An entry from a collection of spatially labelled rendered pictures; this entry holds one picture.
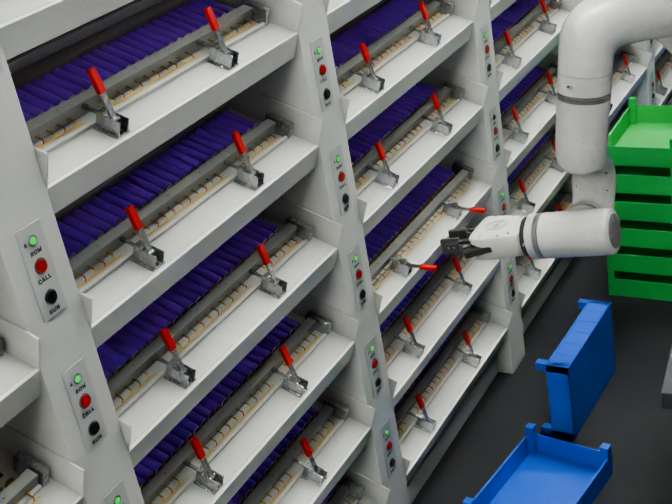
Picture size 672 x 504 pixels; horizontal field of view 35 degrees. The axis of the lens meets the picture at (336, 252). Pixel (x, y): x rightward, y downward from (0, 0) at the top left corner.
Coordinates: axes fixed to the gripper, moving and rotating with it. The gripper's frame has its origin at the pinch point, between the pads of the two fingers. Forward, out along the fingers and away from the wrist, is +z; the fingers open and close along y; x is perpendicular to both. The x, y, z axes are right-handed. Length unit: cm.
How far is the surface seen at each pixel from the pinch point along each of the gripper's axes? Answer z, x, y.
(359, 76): 13.3, -33.7, -5.3
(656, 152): -11, 22, -92
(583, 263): 23, 61, -108
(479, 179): 17, 7, -47
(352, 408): 19.4, 23.8, 22.6
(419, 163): 11.4, -11.3, -14.4
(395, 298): 14.2, 9.6, 4.6
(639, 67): 19, 27, -185
